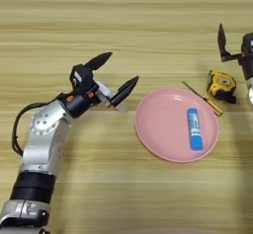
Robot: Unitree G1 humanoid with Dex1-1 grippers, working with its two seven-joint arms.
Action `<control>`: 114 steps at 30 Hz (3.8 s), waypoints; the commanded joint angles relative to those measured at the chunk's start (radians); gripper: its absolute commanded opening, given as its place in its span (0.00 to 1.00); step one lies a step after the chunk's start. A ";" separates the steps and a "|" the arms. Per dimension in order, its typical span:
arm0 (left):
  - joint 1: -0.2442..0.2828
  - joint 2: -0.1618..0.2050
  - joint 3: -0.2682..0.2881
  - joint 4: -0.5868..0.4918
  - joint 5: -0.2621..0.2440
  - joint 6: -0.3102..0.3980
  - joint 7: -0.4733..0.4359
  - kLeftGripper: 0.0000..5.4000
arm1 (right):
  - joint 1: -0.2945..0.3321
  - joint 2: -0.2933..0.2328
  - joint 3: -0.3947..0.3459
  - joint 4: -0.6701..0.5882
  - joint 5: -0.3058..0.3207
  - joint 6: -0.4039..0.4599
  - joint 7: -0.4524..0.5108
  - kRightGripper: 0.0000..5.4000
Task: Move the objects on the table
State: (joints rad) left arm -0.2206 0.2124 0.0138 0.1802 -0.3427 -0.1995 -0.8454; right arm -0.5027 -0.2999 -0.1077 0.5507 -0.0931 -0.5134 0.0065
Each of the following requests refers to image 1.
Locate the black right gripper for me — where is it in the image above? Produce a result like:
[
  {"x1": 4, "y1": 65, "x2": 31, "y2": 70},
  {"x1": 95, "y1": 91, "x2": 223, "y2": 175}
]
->
[{"x1": 216, "y1": 23, "x2": 253, "y2": 81}]

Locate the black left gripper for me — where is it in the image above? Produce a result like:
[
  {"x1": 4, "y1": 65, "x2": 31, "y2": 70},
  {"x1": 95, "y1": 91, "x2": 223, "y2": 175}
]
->
[{"x1": 60, "y1": 51, "x2": 140, "y2": 118}]

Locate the pink round plate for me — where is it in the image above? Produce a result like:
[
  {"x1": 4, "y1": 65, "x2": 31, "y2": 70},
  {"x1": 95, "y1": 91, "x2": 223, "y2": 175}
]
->
[{"x1": 133, "y1": 87, "x2": 219, "y2": 164}]

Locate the blue glue stick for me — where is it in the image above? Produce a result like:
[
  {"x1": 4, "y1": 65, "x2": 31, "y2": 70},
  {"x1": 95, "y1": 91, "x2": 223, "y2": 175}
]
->
[{"x1": 186, "y1": 108, "x2": 205, "y2": 152}]

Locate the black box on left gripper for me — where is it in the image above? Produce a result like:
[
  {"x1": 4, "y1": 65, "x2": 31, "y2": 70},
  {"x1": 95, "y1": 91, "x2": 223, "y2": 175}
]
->
[{"x1": 69, "y1": 63, "x2": 96, "y2": 96}]

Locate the yellow black tape measure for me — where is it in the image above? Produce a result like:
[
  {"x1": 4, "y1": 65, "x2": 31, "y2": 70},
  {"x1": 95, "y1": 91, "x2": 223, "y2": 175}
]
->
[{"x1": 207, "y1": 68, "x2": 237, "y2": 105}]

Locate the screwdriver with amber handle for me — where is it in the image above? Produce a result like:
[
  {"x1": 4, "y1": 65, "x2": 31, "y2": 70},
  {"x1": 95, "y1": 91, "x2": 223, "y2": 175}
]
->
[{"x1": 181, "y1": 80, "x2": 224, "y2": 117}]

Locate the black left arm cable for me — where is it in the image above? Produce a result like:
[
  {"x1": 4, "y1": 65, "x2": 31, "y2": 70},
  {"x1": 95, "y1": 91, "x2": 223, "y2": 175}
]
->
[{"x1": 11, "y1": 94, "x2": 63, "y2": 157}]

